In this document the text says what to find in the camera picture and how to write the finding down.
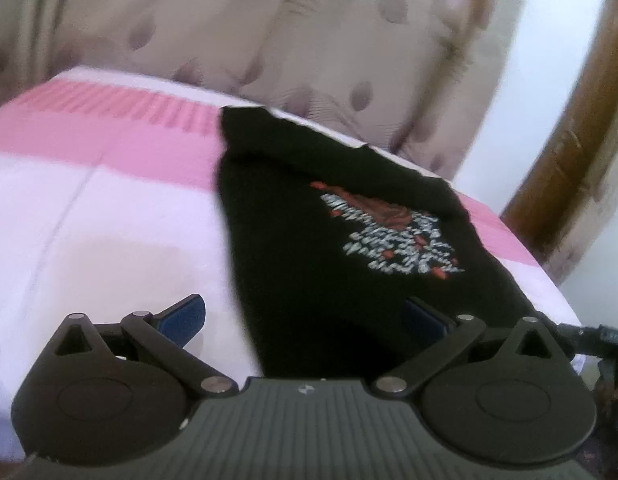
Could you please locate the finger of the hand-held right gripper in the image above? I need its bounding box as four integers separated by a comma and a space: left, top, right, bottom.
555, 322, 598, 356

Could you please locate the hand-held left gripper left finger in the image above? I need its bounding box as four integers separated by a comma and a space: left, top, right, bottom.
53, 294, 240, 402

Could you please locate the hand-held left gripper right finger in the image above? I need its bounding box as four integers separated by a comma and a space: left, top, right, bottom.
371, 297, 560, 402

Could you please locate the black printed t-shirt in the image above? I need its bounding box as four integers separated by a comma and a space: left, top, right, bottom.
215, 106, 540, 379

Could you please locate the pink checked bedsheet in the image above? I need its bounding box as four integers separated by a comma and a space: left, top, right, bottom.
0, 65, 584, 461

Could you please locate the beige leaf print curtain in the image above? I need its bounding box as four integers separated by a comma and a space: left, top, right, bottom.
0, 0, 540, 182

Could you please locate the brown wooden door frame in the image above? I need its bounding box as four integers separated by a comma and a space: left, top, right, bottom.
499, 0, 618, 286

